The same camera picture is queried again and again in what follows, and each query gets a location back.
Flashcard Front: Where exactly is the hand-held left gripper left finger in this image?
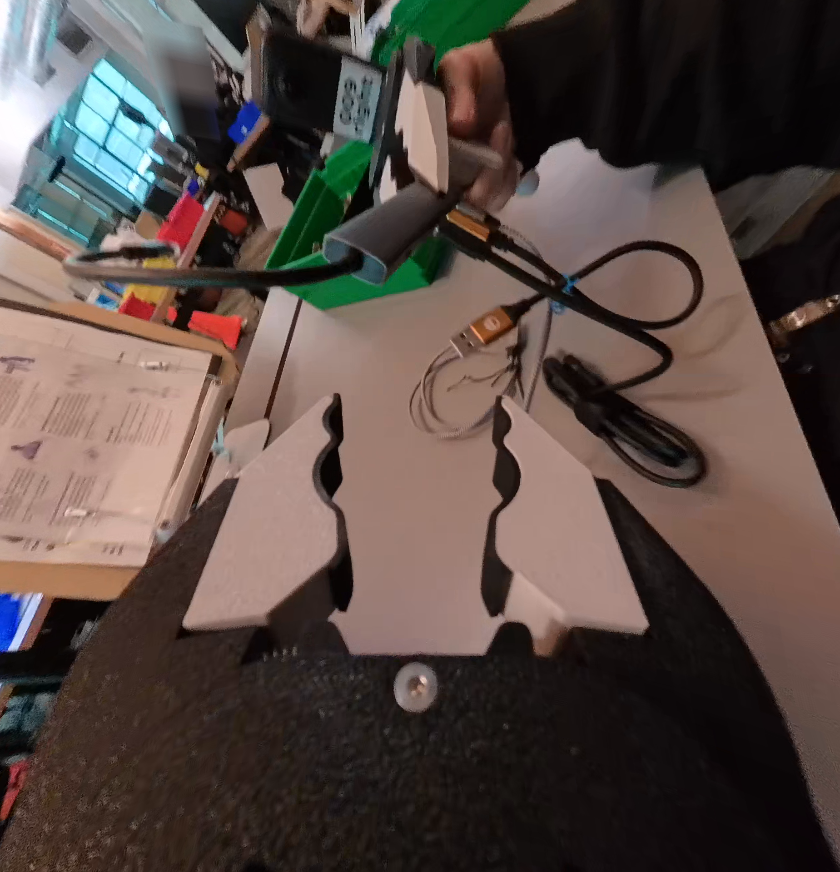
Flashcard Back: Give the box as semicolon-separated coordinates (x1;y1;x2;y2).
181;392;356;631

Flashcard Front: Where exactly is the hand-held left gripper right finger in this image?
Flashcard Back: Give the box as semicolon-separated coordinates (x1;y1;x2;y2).
481;395;650;659

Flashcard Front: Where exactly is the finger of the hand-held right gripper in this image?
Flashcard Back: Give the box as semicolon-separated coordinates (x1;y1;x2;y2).
393;68;453;193
369;53;406;186

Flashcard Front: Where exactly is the dark grey hub with cable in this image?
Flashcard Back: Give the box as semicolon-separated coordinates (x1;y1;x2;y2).
62;180;465;290

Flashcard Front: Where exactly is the thick black cable orange plug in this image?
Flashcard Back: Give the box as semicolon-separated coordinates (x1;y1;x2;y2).
433;208;708;489

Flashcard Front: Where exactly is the green divided plastic bin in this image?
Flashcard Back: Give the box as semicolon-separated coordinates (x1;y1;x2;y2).
264;139;456;312

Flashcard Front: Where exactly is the braided grey cable orange plug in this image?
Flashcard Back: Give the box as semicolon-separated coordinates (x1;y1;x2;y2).
409;228;553;440

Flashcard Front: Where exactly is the blue plastic bin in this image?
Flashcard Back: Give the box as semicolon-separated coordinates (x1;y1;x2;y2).
0;593;46;651

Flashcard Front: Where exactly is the person's right forearm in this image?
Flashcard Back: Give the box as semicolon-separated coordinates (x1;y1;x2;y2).
491;0;840;195

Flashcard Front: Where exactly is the grey desk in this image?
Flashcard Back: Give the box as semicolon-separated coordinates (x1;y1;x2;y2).
198;139;840;872

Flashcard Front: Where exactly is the person's right hand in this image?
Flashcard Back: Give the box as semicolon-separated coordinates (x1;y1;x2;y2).
437;40;524;213

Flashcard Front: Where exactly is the small blue background bin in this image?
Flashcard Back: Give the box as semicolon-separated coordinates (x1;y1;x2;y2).
229;102;271;144

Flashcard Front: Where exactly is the red plastic bin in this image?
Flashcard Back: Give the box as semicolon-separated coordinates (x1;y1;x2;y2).
157;194;219;249

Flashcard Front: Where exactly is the instruction sheet on stand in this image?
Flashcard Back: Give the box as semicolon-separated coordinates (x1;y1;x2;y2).
0;296;271;604

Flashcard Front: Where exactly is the orange cone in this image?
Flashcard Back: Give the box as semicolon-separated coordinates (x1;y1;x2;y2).
188;310;247;350

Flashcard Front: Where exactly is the white instruction sheet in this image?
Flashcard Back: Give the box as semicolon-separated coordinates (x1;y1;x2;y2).
0;303;216;570

